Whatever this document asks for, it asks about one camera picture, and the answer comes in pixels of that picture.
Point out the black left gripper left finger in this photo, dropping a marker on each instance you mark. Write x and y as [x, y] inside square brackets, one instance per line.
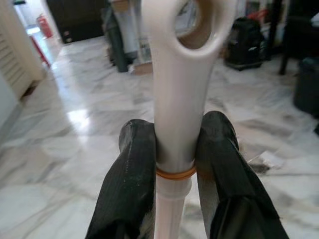
[129, 174]

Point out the black table leg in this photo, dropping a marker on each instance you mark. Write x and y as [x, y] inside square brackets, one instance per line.
[286, 37]

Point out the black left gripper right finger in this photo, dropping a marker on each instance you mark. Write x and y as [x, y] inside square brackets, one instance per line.
[224, 174]

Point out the white louvred door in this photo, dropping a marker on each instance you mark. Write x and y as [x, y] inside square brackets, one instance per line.
[15, 49]

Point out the black cabinet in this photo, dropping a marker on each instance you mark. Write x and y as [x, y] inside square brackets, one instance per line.
[74, 20]

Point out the brown cardboard piece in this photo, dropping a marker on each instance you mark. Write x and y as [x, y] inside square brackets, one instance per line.
[142, 68]

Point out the orange rubber band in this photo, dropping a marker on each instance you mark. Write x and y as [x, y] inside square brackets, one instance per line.
[174, 176]

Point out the beige plastic broom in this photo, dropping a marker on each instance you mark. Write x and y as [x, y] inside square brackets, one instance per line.
[179, 87]

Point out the black backpack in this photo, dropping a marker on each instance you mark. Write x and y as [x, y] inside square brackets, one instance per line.
[245, 42]

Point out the red fire extinguisher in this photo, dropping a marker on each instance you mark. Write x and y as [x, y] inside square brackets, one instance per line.
[44, 25]

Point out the dark waste bin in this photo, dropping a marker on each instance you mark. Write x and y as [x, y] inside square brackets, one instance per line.
[307, 84]

